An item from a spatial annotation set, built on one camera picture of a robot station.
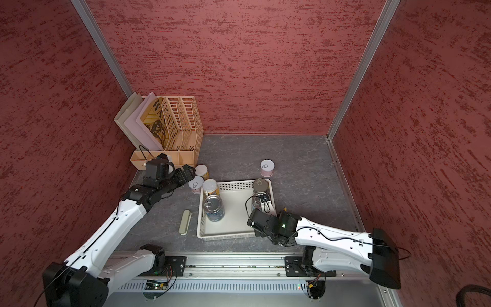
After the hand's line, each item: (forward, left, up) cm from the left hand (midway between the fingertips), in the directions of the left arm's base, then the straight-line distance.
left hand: (187, 177), depth 81 cm
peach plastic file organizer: (+40, +14, -12) cm, 44 cm away
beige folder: (+23, +33, +12) cm, 43 cm away
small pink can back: (+14, -36, -13) cm, 41 cm away
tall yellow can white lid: (-2, -10, -4) cm, 11 cm away
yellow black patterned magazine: (+34, +25, +3) cm, 42 cm away
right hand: (-16, -35, -10) cm, 40 cm away
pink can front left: (+3, 0, -12) cm, 12 cm away
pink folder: (+23, +27, +10) cm, 37 cm away
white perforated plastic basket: (-1, -20, -18) cm, 27 cm away
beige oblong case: (-14, +2, -15) cm, 21 cm away
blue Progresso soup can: (-11, -12, -8) cm, 18 cm away
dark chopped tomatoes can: (+1, -32, -7) cm, 33 cm away
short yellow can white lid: (+12, -2, -12) cm, 17 cm away
